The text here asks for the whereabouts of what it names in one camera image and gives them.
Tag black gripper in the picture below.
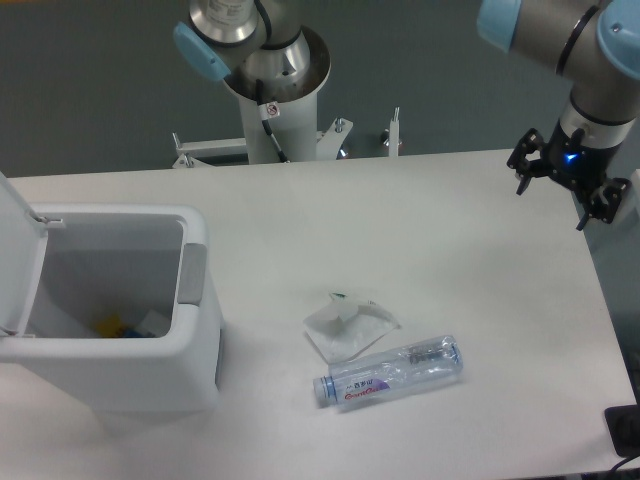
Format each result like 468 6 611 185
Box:
506 120 631 231

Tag yellow trash item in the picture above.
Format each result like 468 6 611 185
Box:
94 314 126 338

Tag clear plastic water bottle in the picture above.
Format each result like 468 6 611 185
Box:
313 335 463 410

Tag white paper in bin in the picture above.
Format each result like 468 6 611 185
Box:
136 310 171 338

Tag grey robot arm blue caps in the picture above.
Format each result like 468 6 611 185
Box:
173 1 639 224

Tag white open trash can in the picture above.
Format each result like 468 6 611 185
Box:
1 181 224 412

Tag white stand at right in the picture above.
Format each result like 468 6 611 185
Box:
615 169 640 225

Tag black device at table edge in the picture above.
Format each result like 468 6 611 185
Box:
604 404 639 457

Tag blue trash item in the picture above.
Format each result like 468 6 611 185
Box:
120 328 145 338

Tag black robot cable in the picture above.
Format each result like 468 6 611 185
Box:
255 78 291 164

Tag white plastic wrapper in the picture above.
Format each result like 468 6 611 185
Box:
303 292 400 365

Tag white frame bracket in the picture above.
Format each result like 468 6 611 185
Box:
171 106 404 168

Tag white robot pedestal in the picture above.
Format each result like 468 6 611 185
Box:
225 26 331 147

